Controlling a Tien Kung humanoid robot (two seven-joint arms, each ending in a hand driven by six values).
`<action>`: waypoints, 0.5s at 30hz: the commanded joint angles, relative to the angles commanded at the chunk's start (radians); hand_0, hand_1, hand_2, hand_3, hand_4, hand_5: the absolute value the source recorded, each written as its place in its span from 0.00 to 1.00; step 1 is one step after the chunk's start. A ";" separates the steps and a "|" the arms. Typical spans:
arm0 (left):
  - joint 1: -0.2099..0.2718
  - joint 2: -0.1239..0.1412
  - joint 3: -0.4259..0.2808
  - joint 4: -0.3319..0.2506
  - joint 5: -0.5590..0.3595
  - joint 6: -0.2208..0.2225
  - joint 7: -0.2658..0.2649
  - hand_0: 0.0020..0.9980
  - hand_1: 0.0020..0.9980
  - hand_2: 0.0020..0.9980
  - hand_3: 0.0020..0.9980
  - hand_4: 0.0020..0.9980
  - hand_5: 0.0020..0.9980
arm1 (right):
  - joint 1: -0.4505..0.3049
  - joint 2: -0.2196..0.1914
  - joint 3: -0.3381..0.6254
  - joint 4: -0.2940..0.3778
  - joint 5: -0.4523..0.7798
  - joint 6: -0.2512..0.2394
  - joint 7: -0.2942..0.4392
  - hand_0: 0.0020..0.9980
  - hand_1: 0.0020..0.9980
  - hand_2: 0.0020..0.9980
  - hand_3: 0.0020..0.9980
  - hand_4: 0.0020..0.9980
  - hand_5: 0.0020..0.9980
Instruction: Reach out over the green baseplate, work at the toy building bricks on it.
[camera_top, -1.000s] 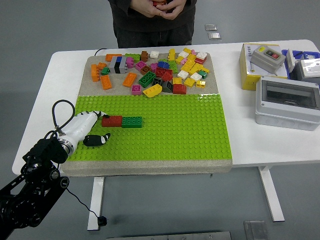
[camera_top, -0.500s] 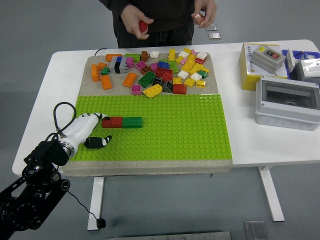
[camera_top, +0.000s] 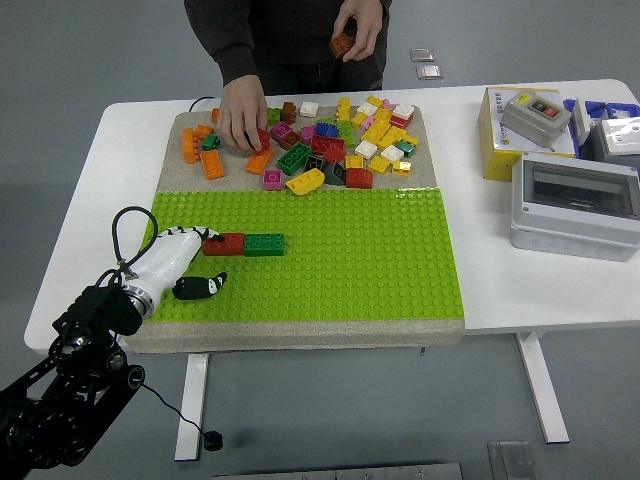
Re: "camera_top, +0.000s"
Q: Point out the person's left hand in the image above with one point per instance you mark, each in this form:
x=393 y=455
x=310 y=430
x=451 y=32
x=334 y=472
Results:
x=367 y=25

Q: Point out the person's right hand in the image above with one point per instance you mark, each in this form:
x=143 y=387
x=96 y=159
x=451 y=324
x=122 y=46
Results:
x=240 y=110

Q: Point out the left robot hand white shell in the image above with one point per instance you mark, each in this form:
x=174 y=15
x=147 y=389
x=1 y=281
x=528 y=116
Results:
x=167 y=257

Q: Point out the brown square toy brick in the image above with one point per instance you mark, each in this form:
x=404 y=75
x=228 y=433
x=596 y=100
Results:
x=290 y=141
x=342 y=45

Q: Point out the blue and red brick stack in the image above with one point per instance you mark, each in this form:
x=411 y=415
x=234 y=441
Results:
x=262 y=140

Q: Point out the red long toy brick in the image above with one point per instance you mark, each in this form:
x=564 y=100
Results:
x=227 y=246
x=320 y=142

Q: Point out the magenta square toy brick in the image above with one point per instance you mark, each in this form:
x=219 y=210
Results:
x=280 y=131
x=272 y=179
x=308 y=132

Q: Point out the red square toy brick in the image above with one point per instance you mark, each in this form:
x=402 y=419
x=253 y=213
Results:
x=334 y=152

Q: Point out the green studded baseplate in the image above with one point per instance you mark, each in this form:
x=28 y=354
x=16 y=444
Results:
x=350 y=260

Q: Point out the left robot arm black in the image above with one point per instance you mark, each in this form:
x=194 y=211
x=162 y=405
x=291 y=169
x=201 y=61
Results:
x=105 y=310

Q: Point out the person's right forearm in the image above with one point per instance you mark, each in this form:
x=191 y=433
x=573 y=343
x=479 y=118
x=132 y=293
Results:
x=235 y=55

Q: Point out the orange long toy brick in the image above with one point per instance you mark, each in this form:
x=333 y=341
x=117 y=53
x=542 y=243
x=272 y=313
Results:
x=259 y=161
x=212 y=165
x=215 y=115
x=190 y=146

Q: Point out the lime green long toy brick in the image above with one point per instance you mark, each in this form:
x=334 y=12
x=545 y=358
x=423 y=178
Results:
x=273 y=116

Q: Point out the orange short toy brick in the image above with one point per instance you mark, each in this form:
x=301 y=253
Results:
x=203 y=131

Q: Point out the small dark green toy brick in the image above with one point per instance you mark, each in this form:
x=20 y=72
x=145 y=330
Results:
x=406 y=149
x=211 y=141

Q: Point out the brown tall toy brick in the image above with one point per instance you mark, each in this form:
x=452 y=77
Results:
x=288 y=112

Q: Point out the white toy brick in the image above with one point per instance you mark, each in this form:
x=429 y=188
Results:
x=391 y=152
x=308 y=109
x=366 y=108
x=403 y=110
x=366 y=148

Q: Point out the dark green long toy brick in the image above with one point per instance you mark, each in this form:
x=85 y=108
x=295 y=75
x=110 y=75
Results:
x=265 y=245
x=294 y=157

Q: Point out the small pink toy brick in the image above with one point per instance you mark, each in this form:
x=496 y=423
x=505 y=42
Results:
x=386 y=104
x=369 y=122

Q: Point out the yellow tall toy brick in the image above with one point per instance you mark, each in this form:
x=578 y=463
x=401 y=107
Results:
x=343 y=109

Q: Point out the blue toy brick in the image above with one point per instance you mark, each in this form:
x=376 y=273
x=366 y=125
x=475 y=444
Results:
x=327 y=129

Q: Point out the black square toy brick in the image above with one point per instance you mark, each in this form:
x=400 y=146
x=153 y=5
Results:
x=314 y=163

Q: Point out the yellow curved toy brick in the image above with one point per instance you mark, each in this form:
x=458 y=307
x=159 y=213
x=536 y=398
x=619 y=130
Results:
x=305 y=181

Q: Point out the dark grey sloped toy brick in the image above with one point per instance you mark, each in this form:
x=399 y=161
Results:
x=335 y=172

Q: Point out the clear yellow toy brick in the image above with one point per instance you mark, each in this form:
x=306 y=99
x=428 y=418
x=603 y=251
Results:
x=401 y=167

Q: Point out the small metal floor plate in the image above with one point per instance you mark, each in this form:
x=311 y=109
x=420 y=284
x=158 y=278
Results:
x=421 y=54
x=429 y=71

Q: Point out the person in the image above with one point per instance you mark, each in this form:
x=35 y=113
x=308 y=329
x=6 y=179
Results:
x=300 y=30

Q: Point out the white table leg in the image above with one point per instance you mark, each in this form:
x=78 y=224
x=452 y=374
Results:
x=542 y=385
x=192 y=405

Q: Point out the grey-brown foam mat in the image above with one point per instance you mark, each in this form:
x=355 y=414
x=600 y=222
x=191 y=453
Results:
x=300 y=335

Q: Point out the yellow cardboard box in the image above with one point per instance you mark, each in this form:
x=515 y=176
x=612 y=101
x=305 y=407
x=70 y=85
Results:
x=495 y=160

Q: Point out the blue plastic bin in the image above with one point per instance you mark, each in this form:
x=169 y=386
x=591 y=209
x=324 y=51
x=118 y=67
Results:
x=597 y=106

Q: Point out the grey box white lid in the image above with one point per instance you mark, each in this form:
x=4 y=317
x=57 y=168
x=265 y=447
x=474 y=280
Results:
x=620 y=140

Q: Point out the grey push-button switch box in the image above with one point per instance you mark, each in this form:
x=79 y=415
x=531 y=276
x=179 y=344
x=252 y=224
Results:
x=535 y=117

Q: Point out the white switch panel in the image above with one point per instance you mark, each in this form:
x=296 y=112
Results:
x=580 y=120

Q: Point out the large grey enclosure box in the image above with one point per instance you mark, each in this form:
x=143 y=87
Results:
x=575 y=210

